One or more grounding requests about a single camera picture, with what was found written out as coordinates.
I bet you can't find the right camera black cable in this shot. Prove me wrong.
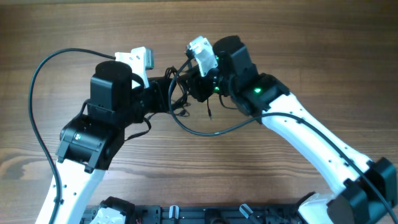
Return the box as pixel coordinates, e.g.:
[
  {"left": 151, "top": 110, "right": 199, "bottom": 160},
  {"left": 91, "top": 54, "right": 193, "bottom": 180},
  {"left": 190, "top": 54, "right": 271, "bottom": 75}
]
[{"left": 167, "top": 55, "right": 398, "bottom": 218}]

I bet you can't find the black thin cable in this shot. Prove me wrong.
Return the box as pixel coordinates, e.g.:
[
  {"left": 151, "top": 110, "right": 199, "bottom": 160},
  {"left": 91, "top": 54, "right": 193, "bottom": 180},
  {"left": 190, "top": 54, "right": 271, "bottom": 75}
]
[{"left": 174, "top": 93, "right": 213, "bottom": 120}]

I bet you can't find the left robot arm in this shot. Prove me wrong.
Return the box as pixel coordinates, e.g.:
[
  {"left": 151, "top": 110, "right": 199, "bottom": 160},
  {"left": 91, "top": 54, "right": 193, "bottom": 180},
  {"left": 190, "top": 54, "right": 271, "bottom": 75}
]
[{"left": 36, "top": 60, "right": 173, "bottom": 223}]

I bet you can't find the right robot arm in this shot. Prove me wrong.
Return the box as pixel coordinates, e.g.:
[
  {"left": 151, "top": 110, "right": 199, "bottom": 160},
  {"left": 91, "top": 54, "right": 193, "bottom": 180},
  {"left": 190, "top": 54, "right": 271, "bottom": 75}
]
[{"left": 187, "top": 35, "right": 397, "bottom": 223}]

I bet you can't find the black USB cable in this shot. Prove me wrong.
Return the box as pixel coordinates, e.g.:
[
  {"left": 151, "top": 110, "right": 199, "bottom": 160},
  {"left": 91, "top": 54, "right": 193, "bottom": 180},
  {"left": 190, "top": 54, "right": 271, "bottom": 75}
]
[{"left": 164, "top": 58, "right": 193, "bottom": 118}]

